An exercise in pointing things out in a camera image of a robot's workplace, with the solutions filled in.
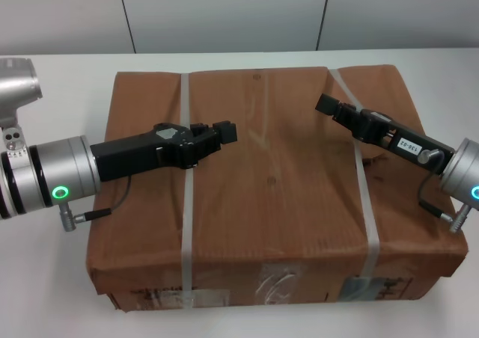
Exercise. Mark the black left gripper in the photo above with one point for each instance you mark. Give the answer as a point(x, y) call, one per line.
point(138, 155)

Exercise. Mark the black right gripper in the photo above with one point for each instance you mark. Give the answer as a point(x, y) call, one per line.
point(408, 143)

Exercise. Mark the brown cardboard box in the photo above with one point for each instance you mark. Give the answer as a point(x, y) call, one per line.
point(277, 203)

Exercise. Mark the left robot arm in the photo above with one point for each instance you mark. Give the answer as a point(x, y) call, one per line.
point(56, 166)

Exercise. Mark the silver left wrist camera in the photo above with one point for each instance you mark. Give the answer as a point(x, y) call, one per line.
point(15, 80)

